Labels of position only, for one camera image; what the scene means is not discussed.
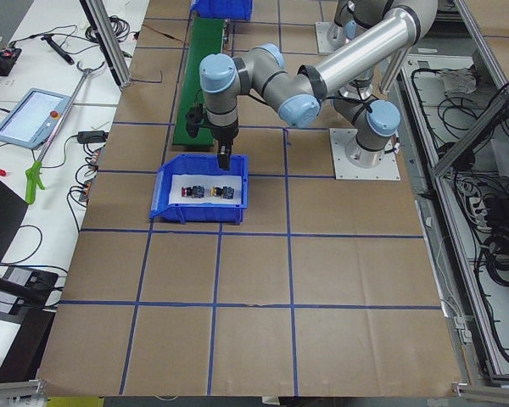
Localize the right blue bin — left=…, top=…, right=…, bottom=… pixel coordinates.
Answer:
left=190, top=0, right=253, bottom=20

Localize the aluminium frame post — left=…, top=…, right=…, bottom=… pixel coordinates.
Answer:
left=80, top=0, right=131, bottom=90

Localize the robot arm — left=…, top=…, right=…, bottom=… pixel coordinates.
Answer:
left=199, top=1, right=438, bottom=170

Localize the teach pendant tablet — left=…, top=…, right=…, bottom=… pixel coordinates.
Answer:
left=0, top=88, right=70, bottom=148

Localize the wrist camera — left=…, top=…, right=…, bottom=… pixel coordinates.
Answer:
left=185, top=103, right=204, bottom=138

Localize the left blue bin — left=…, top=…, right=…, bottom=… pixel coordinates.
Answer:
left=149, top=154, right=248, bottom=225

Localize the white foam pad left bin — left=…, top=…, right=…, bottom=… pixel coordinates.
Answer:
left=169, top=174, right=247, bottom=205

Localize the yellow push button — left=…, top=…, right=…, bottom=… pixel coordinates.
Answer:
left=211, top=186, right=235, bottom=200

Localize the red push button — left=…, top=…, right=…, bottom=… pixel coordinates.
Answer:
left=181, top=186, right=205, bottom=199

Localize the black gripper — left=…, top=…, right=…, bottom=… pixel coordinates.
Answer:
left=211, top=122, right=238, bottom=170

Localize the green handled reach grabber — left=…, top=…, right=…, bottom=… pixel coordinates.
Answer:
left=25, top=61, right=105, bottom=204

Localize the green conveyor belt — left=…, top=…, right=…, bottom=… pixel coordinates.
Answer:
left=172, top=17, right=225, bottom=148

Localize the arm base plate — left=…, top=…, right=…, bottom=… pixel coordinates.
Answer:
left=329, top=128, right=400, bottom=181
left=315, top=22, right=345, bottom=55

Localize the blue bin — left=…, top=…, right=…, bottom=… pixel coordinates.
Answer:
left=190, top=0, right=253, bottom=20
left=149, top=154, right=248, bottom=225

